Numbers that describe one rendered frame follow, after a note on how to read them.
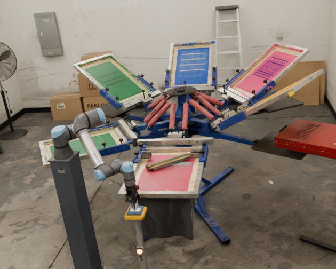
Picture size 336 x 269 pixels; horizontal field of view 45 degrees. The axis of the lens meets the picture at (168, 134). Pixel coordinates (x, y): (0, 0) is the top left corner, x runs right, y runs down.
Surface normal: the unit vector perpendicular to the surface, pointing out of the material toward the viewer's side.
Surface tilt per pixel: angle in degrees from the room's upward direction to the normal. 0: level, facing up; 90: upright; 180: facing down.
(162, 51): 90
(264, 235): 0
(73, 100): 88
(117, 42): 90
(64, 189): 90
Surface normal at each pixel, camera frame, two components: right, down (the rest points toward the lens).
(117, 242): -0.10, -0.92
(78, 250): -0.25, 0.40
